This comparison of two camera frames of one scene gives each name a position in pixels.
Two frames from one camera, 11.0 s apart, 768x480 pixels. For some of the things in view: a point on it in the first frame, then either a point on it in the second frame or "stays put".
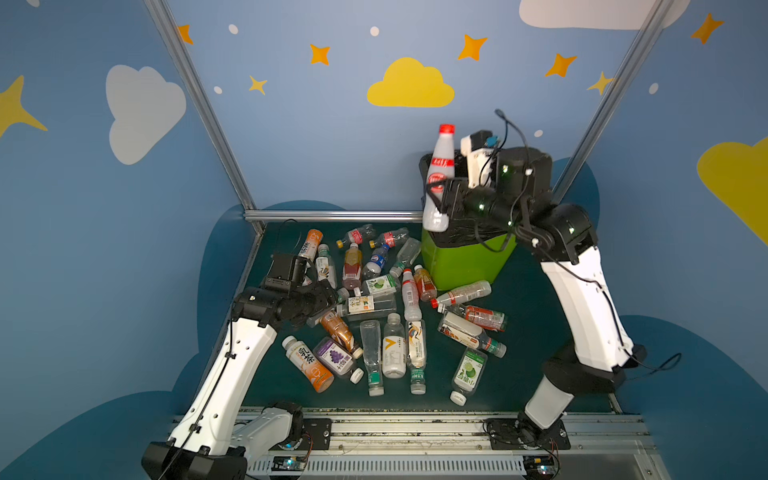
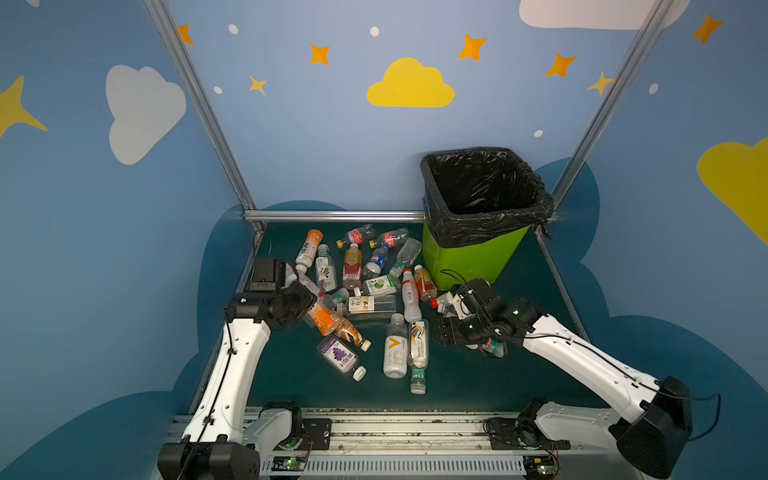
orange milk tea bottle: x=315 y=372 -> x=324 y=316
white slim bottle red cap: x=412 y=310 stays put
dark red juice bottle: x=352 y=267 stays put
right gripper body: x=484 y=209 -> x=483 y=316
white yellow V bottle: x=394 y=348 stays put
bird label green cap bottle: x=416 y=355 stays put
